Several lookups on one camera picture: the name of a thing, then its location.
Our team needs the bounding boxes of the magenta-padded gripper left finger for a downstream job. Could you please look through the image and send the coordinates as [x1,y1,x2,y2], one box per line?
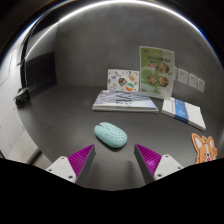
[45,143,97,188]

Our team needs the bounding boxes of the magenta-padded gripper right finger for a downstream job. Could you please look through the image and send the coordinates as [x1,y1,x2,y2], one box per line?
[133,143,184,185]

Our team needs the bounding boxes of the teal dotted computer mouse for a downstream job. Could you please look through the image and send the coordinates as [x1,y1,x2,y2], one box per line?
[93,121,128,149]

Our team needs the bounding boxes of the orange corgi-shaped mouse pad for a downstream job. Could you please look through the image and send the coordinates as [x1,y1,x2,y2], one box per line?
[191,132,218,165]

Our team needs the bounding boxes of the white book with blue band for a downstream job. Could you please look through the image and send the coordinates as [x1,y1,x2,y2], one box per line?
[161,97,207,132]

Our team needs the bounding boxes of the grey striped-cover book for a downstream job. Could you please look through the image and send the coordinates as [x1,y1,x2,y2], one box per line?
[92,89,160,113]

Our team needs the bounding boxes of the white colourful sticker card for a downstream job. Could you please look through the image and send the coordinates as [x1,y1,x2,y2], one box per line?
[106,68,140,93]

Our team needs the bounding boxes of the small black device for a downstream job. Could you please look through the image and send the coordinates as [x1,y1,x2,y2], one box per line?
[14,87,31,106]

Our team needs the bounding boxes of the green food menu stand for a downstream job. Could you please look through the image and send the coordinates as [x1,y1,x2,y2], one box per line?
[138,45,176,100]

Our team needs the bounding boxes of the black flat monitor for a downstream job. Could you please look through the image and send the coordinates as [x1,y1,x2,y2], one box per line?
[25,51,57,97]

